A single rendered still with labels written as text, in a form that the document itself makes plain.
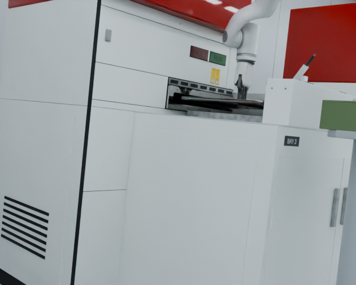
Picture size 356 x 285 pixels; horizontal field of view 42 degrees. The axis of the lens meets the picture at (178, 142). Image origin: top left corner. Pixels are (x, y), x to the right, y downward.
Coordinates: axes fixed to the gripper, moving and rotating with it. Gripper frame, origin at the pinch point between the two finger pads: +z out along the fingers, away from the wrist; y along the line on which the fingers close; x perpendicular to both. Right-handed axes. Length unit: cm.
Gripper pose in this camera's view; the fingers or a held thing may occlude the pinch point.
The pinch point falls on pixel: (241, 98)
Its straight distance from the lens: 197.2
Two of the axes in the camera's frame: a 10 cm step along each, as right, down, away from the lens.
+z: -1.0, 9.9, 0.5
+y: -4.5, -0.1, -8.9
